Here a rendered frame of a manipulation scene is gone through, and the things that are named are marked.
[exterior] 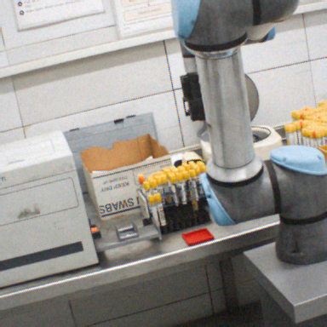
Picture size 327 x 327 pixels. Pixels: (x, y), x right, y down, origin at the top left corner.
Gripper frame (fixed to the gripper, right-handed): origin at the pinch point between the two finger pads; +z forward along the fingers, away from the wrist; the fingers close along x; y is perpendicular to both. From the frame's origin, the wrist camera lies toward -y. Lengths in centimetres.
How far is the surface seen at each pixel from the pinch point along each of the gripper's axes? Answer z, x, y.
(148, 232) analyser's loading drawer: 16.6, 4.2, 23.6
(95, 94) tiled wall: -10, -56, 24
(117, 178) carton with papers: 9.0, -21.8, 25.8
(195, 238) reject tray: 20.4, 7.4, 12.6
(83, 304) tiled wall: 64, -56, 45
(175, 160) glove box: 13.7, -40.5, 4.8
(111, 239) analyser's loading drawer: 16.6, 3.2, 33.1
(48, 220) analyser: 5.6, 8.0, 47.3
